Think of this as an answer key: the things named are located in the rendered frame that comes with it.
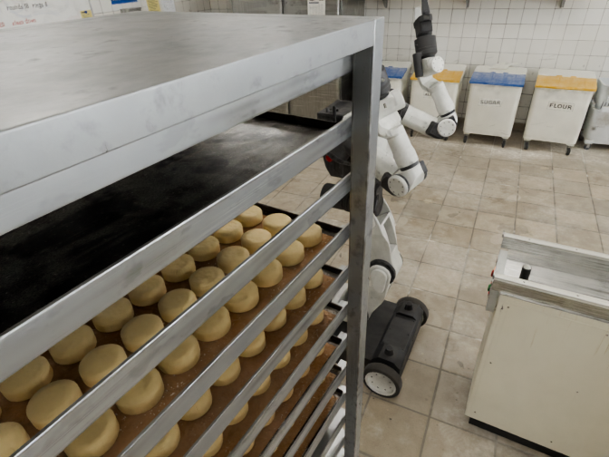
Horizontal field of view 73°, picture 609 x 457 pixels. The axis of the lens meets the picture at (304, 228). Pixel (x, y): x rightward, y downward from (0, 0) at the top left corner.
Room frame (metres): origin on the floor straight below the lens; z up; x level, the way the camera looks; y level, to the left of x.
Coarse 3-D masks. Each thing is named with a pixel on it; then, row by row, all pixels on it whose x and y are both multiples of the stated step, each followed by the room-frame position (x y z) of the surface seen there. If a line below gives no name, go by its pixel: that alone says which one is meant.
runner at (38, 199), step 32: (352, 64) 0.57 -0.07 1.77; (256, 96) 0.40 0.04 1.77; (288, 96) 0.44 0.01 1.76; (192, 128) 0.33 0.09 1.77; (224, 128) 0.36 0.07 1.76; (96, 160) 0.26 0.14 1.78; (128, 160) 0.28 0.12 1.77; (32, 192) 0.22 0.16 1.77; (64, 192) 0.23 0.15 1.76; (0, 224) 0.20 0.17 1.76
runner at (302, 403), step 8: (344, 336) 0.57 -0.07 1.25; (344, 344) 0.56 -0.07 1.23; (336, 352) 0.53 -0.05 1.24; (328, 360) 0.51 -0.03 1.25; (336, 360) 0.53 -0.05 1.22; (328, 368) 0.51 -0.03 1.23; (320, 376) 0.48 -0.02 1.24; (312, 384) 0.46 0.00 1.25; (312, 392) 0.46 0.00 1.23; (304, 400) 0.44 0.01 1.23; (296, 408) 0.42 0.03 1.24; (288, 416) 0.40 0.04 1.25; (296, 416) 0.41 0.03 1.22; (288, 424) 0.40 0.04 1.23; (280, 432) 0.38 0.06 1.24; (272, 440) 0.36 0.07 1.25; (280, 440) 0.37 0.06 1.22; (272, 448) 0.36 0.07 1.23; (264, 456) 0.34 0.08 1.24
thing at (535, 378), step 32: (512, 256) 1.31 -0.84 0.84; (576, 288) 1.10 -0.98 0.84; (608, 288) 1.09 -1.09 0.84; (512, 320) 1.06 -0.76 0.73; (544, 320) 1.02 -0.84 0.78; (576, 320) 0.97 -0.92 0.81; (480, 352) 1.20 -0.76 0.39; (512, 352) 1.05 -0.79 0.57; (544, 352) 1.00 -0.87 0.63; (576, 352) 0.95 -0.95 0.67; (608, 352) 0.91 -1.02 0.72; (480, 384) 1.08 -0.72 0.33; (512, 384) 1.03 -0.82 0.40; (544, 384) 0.98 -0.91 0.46; (576, 384) 0.93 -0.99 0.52; (608, 384) 0.89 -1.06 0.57; (480, 416) 1.06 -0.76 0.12; (512, 416) 1.01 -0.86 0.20; (544, 416) 0.96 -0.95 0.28; (576, 416) 0.91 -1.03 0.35; (608, 416) 0.87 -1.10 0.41; (544, 448) 0.95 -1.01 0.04; (576, 448) 0.88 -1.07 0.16; (608, 448) 0.84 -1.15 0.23
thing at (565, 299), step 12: (504, 276) 1.12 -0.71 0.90; (492, 288) 1.12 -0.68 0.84; (504, 288) 1.10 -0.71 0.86; (516, 288) 1.08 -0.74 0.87; (528, 288) 1.06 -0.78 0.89; (540, 288) 1.05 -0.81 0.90; (552, 288) 1.05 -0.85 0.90; (540, 300) 1.04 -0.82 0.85; (552, 300) 1.03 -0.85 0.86; (564, 300) 1.01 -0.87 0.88; (576, 300) 0.99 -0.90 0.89; (588, 300) 0.98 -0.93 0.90; (600, 300) 0.98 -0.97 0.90; (576, 312) 0.99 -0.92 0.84; (588, 312) 0.97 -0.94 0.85; (600, 312) 0.96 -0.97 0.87
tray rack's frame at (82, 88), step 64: (0, 64) 0.37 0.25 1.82; (64, 64) 0.36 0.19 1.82; (128, 64) 0.34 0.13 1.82; (192, 64) 0.33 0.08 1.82; (256, 64) 0.36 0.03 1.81; (320, 64) 0.44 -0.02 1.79; (0, 128) 0.20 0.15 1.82; (64, 128) 0.22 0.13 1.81; (128, 128) 0.25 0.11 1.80; (0, 192) 0.18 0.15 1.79
